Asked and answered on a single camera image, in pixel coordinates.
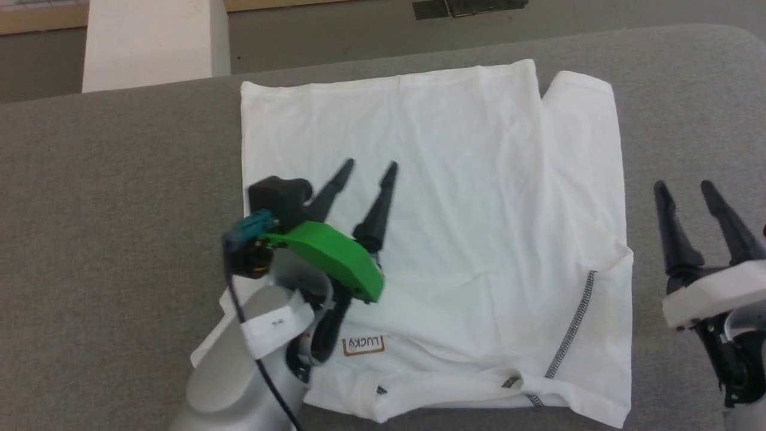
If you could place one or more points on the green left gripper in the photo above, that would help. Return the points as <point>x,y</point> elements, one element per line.
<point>335,254</point>

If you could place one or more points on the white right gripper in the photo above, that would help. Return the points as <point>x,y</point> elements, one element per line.
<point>712,296</point>

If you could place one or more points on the white t-shirt with grey stitching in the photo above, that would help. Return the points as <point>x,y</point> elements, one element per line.
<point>467,209</point>

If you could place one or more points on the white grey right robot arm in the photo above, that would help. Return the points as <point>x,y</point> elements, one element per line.
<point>739,359</point>

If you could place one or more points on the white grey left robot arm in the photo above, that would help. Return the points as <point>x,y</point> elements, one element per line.
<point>233,371</point>

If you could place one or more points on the small black floor mat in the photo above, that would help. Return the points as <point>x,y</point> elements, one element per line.
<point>429,9</point>

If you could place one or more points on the wide black floor mat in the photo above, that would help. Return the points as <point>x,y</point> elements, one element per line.
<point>488,7</point>

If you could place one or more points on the white square pillar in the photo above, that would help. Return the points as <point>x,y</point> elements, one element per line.
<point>149,45</point>

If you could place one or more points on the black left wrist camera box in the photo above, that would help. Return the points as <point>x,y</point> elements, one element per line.
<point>278,197</point>

